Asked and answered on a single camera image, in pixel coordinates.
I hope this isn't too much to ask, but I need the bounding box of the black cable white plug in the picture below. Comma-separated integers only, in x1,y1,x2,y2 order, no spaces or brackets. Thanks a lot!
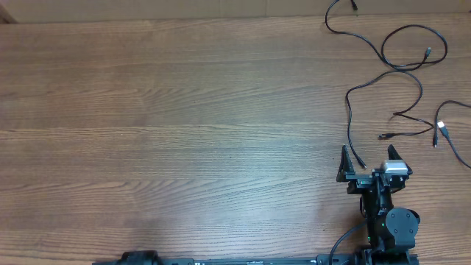
432,99,470,169

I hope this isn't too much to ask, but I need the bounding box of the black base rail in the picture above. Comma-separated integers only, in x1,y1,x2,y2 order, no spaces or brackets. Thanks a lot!
91,253,365,265

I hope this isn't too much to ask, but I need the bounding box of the black cable loop top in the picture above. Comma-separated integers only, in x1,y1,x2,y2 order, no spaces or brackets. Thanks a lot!
325,0,449,72

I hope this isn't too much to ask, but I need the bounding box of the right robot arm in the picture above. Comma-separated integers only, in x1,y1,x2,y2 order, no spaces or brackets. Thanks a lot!
328,145,420,264

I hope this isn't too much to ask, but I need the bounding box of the long black cable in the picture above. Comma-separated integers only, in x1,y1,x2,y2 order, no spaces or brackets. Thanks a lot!
344,69,436,170

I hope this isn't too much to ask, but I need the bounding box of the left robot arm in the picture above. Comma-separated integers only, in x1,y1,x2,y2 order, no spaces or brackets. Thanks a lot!
112,250,163,265

